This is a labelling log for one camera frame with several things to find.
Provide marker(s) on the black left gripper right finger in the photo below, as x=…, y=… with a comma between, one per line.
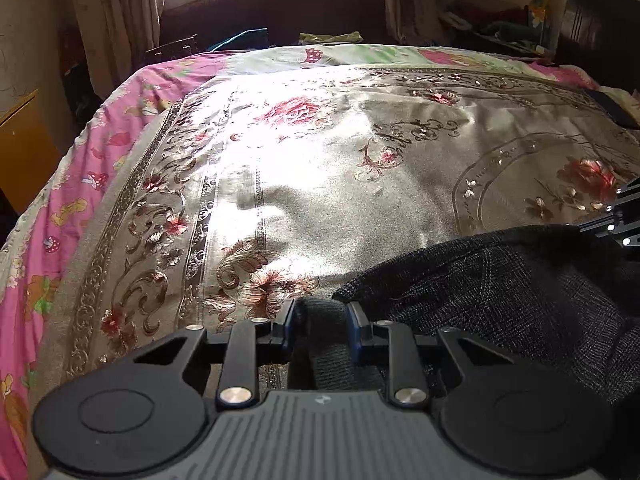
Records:
x=475, y=408

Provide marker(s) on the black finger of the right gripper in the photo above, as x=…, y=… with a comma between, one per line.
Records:
x=621, y=222

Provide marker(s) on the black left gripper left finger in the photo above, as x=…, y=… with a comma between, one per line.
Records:
x=149, y=410

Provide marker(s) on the dark grey checked pants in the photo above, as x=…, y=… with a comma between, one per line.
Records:
x=551, y=294

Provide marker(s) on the pink cartoon print bedsheet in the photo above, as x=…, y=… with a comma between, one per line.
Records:
x=35, y=255

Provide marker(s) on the dark wooden headboard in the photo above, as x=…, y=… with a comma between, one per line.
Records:
x=602, y=38

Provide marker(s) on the cluttered bedside table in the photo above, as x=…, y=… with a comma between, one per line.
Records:
x=514, y=31

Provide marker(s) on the yellow green carton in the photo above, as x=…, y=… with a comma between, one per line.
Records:
x=538, y=12

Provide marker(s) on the beige floral satin bedspread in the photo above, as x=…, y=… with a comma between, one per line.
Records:
x=259, y=189

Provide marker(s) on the yellow wooden cabinet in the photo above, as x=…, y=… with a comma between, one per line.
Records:
x=28, y=154

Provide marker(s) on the right beige curtain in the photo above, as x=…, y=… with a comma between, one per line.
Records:
x=414, y=22

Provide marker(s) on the beige curtain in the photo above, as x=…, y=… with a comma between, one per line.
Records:
x=414, y=22
x=116, y=35

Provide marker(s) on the yellow green cloth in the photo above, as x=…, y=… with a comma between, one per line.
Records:
x=307, y=39

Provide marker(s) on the blue rimmed dark bag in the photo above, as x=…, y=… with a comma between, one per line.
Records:
x=250, y=39

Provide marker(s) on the maroon padded window bench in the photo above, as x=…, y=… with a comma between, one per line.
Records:
x=212, y=21

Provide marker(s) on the left beige curtain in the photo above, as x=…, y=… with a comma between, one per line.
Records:
x=116, y=35

